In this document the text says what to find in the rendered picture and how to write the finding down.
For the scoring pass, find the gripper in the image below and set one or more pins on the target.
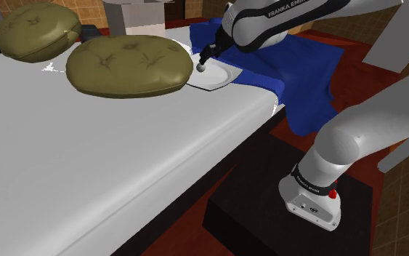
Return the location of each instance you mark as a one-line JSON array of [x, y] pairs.
[[222, 43]]

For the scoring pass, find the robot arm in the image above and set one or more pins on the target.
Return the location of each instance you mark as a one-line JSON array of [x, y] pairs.
[[335, 149]]

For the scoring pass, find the small grey ball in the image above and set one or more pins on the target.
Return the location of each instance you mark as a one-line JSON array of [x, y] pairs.
[[201, 67]]

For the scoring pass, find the white plate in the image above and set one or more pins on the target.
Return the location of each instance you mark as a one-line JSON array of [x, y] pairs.
[[215, 77]]

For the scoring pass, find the blue blanket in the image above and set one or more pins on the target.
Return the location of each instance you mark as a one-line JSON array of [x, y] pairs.
[[296, 78]]

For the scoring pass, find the grey cabinet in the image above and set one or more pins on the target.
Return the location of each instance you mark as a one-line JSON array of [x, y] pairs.
[[133, 16]]

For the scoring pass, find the large olive green cushion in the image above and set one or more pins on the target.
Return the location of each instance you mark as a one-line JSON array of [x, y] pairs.
[[126, 67]]

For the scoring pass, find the dark grey box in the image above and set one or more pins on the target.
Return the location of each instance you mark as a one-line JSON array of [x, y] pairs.
[[90, 33]]

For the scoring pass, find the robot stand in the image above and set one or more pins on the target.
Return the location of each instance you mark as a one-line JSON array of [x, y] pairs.
[[260, 198]]

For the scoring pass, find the white bed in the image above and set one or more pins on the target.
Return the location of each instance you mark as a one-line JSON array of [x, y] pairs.
[[94, 149]]

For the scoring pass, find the small olive green cushion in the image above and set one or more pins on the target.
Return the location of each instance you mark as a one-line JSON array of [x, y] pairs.
[[34, 32]]

